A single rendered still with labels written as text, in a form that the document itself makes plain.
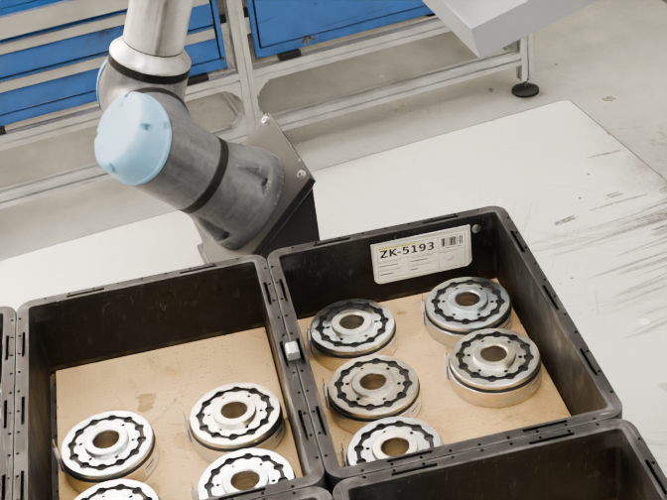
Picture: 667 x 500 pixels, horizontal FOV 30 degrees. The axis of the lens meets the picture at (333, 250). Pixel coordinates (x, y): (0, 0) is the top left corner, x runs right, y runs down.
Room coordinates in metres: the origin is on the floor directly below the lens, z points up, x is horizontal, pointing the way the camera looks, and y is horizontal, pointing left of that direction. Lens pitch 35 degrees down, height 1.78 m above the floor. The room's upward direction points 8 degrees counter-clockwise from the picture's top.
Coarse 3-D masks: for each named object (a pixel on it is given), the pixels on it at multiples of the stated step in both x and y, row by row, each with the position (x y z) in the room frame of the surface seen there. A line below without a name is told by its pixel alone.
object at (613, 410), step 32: (416, 224) 1.25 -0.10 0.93; (448, 224) 1.25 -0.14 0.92; (512, 224) 1.23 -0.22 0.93; (288, 256) 1.23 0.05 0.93; (544, 288) 1.11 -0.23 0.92; (288, 320) 1.10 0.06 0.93; (576, 352) 0.98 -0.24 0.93; (608, 384) 0.93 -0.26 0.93; (320, 416) 0.95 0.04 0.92; (576, 416) 0.89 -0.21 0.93; (608, 416) 0.88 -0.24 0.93; (320, 448) 0.89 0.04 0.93; (448, 448) 0.87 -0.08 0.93
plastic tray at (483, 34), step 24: (432, 0) 1.71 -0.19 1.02; (456, 0) 1.73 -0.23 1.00; (480, 0) 1.70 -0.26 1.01; (504, 0) 1.68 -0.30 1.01; (528, 0) 1.57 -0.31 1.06; (552, 0) 1.58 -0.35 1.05; (576, 0) 1.59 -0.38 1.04; (456, 24) 1.62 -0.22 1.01; (480, 24) 1.56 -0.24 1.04; (504, 24) 1.57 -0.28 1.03; (528, 24) 1.57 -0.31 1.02; (480, 48) 1.56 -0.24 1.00
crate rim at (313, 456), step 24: (216, 264) 1.23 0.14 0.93; (240, 264) 1.22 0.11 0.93; (264, 264) 1.21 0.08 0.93; (96, 288) 1.21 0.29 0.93; (120, 288) 1.21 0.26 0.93; (264, 288) 1.17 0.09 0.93; (24, 312) 1.18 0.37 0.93; (24, 336) 1.15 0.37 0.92; (24, 360) 1.09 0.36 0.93; (288, 360) 1.03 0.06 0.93; (24, 384) 1.05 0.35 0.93; (288, 384) 0.99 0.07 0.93; (24, 408) 1.03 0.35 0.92; (24, 432) 0.97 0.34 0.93; (312, 432) 0.92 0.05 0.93; (24, 456) 0.94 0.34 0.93; (312, 456) 0.88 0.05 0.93; (24, 480) 0.90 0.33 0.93; (288, 480) 0.85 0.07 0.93; (312, 480) 0.85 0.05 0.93
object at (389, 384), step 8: (368, 368) 1.07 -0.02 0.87; (376, 368) 1.07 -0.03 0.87; (384, 368) 1.07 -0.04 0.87; (360, 376) 1.06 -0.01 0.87; (368, 376) 1.07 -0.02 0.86; (384, 376) 1.06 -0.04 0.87; (392, 376) 1.05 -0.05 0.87; (352, 384) 1.05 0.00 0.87; (384, 384) 1.04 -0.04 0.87; (392, 384) 1.04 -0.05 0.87; (360, 392) 1.04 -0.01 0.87; (368, 392) 1.03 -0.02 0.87; (376, 392) 1.03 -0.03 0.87; (384, 392) 1.03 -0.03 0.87
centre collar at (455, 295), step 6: (462, 288) 1.20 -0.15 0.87; (468, 288) 1.20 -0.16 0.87; (474, 288) 1.20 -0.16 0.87; (450, 294) 1.19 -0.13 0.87; (456, 294) 1.19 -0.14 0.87; (462, 294) 1.19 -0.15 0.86; (468, 294) 1.19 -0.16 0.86; (474, 294) 1.19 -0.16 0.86; (480, 294) 1.18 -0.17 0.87; (450, 300) 1.18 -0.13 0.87; (456, 300) 1.18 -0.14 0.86; (480, 300) 1.17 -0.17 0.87; (486, 300) 1.17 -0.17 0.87; (450, 306) 1.17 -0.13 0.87; (456, 306) 1.17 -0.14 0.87; (462, 306) 1.16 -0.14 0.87; (474, 306) 1.16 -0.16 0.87; (480, 306) 1.16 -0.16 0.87; (462, 312) 1.16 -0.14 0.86; (468, 312) 1.15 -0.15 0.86; (474, 312) 1.15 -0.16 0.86
